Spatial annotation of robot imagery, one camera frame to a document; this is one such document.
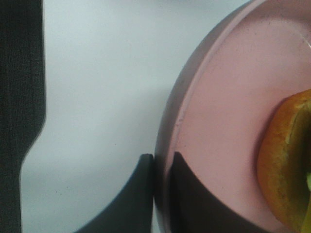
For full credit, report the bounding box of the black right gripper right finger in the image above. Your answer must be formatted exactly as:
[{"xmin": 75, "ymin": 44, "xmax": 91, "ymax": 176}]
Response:
[{"xmin": 170, "ymin": 152, "xmax": 287, "ymax": 233}]

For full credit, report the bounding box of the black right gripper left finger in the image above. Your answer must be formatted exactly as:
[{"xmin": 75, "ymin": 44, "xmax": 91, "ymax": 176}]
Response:
[{"xmin": 77, "ymin": 154, "xmax": 154, "ymax": 233}]

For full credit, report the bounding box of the burger with lettuce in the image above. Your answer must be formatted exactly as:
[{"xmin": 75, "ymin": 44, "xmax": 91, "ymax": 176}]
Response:
[{"xmin": 257, "ymin": 90, "xmax": 311, "ymax": 233}]

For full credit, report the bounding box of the pink round plate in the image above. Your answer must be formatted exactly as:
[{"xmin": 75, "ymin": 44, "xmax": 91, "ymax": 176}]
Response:
[{"xmin": 155, "ymin": 0, "xmax": 311, "ymax": 233}]

